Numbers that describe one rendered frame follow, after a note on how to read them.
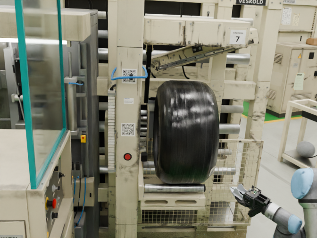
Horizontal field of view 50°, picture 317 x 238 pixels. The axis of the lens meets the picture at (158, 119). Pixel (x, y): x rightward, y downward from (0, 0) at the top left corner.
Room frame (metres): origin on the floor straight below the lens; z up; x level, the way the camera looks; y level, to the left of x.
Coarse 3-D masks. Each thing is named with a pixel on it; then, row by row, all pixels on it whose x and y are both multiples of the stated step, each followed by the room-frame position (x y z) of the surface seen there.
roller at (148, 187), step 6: (150, 186) 1.65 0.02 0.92; (156, 186) 1.65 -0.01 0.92; (162, 186) 1.65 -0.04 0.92; (168, 186) 1.66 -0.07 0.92; (174, 186) 1.66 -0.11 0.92; (180, 186) 1.66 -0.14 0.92; (186, 186) 1.67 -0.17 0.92; (192, 186) 1.67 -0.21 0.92; (198, 186) 1.67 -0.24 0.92; (204, 186) 1.67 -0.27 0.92
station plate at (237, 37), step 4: (232, 32) 2.01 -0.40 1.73; (236, 32) 2.02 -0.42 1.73; (240, 32) 2.02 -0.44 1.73; (244, 32) 2.02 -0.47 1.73; (232, 36) 2.01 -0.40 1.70; (236, 36) 2.02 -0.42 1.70; (240, 36) 2.02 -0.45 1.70; (244, 36) 2.02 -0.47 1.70; (232, 40) 2.01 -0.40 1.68; (236, 40) 2.02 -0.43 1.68; (240, 40) 2.02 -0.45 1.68; (244, 40) 2.02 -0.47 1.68
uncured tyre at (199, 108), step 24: (168, 96) 1.67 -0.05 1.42; (192, 96) 1.67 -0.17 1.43; (168, 120) 1.57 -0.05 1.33; (192, 120) 1.57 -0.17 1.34; (216, 120) 1.61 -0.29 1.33; (168, 144) 1.53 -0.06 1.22; (192, 144) 1.53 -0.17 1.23; (216, 144) 1.57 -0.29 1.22; (168, 168) 1.54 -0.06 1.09; (192, 168) 1.54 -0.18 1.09
